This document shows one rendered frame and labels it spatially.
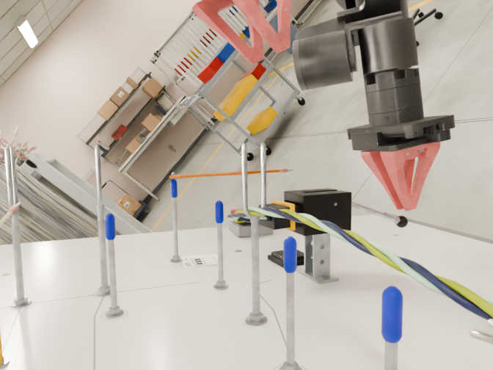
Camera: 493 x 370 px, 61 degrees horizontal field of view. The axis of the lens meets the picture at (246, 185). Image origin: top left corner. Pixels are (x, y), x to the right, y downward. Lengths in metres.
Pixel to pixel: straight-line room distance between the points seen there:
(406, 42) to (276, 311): 0.29
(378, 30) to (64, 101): 8.28
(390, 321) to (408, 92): 0.33
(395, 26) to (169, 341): 0.36
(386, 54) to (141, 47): 8.45
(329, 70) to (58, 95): 8.26
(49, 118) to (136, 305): 8.26
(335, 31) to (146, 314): 0.35
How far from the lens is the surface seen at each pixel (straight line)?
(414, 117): 0.48
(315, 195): 0.42
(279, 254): 0.50
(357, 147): 0.50
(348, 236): 0.23
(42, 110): 8.65
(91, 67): 8.71
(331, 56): 0.47
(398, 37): 0.47
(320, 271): 0.45
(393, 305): 0.18
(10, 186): 0.41
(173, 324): 0.36
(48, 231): 1.13
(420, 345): 0.34
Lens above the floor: 1.33
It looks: 17 degrees down
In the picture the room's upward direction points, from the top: 49 degrees counter-clockwise
